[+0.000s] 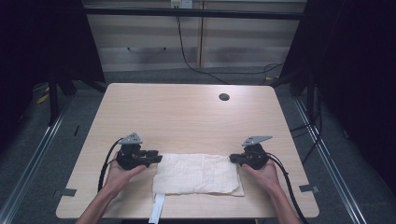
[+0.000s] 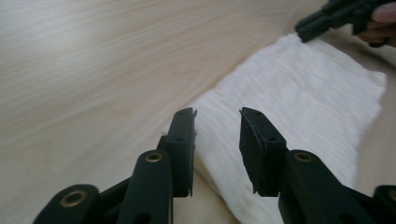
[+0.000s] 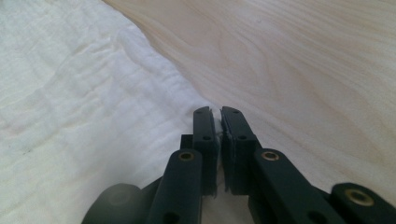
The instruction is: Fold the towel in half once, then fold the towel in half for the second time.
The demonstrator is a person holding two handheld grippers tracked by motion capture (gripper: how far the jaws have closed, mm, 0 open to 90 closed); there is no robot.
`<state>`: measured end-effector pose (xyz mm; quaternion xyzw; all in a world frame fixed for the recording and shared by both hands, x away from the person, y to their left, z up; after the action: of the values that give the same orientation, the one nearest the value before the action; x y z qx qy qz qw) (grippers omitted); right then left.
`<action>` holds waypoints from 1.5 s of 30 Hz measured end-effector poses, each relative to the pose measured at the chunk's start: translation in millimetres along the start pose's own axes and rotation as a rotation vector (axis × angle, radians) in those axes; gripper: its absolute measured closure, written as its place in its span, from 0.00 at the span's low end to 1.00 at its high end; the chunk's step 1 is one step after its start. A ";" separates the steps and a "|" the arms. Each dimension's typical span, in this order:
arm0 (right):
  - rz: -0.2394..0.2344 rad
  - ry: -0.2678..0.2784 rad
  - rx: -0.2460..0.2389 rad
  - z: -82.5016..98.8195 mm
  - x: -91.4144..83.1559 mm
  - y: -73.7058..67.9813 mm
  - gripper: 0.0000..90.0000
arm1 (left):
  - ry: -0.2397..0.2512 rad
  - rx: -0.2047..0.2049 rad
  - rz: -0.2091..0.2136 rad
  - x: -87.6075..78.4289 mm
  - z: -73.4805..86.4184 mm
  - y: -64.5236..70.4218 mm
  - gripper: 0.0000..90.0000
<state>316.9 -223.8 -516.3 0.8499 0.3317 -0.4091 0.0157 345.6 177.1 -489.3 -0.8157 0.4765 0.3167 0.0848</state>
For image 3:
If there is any white towel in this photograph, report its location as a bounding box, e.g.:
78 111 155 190
0 0 250 224

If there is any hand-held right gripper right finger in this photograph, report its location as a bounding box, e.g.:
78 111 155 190
219 105 263 197

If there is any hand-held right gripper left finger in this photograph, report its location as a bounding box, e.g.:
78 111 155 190
179 105 220 198

